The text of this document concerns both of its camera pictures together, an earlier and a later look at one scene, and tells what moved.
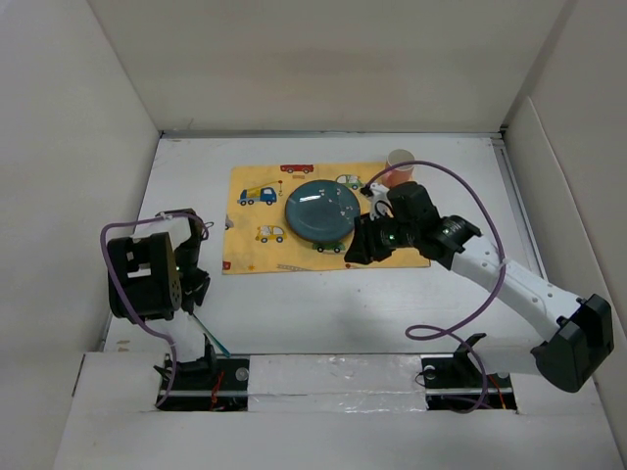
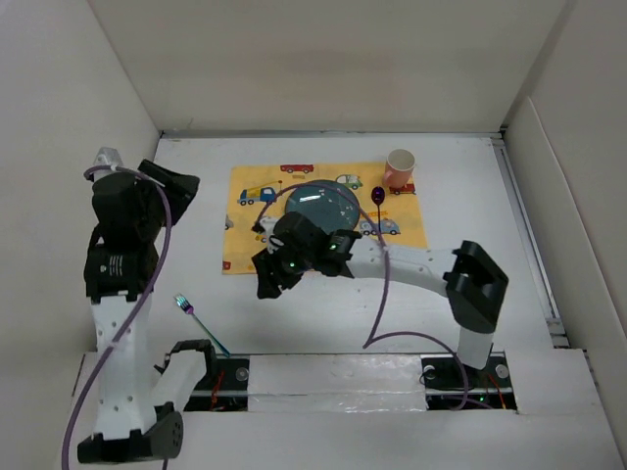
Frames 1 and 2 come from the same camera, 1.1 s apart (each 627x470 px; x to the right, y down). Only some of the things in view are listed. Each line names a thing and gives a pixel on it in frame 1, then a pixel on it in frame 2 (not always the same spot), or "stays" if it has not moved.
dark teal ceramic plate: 322,211 stays
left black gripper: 194,290 → 180,188
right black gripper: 361,249 → 265,265
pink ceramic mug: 402,173 stays
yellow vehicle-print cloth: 258,238 stays
